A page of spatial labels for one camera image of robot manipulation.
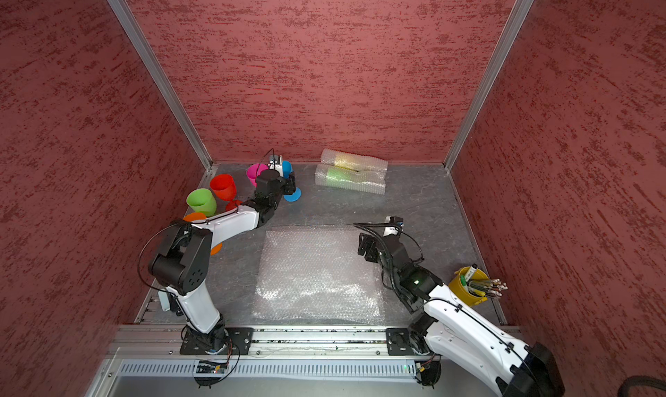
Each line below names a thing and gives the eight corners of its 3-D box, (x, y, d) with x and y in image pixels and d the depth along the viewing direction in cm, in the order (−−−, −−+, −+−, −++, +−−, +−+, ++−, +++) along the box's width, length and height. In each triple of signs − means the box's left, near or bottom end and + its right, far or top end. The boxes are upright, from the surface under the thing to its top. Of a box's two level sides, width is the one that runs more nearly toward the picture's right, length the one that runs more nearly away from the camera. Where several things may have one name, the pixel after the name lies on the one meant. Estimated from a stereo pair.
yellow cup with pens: (442, 291, 87) (465, 270, 71) (453, 275, 90) (476, 251, 75) (472, 314, 82) (502, 296, 67) (481, 295, 86) (512, 274, 71)
